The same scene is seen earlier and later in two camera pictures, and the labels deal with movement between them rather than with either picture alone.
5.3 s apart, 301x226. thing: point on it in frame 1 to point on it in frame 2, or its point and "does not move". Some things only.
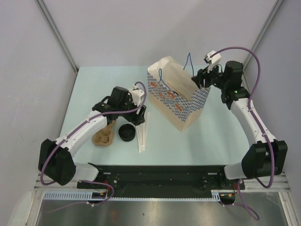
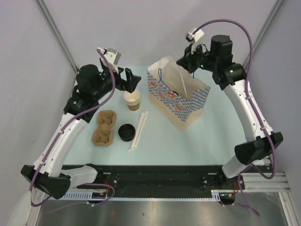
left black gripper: [136, 118] to [131, 80]
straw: [143, 136] to [140, 130]
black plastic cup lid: [127, 132] does not move
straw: [139, 133] to [131, 147]
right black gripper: [203, 74] to [184, 62]
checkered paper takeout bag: [175, 94] does not move
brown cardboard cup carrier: [103, 137] does not move
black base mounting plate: [161, 179] does not move
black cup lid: [175, 92] does not move
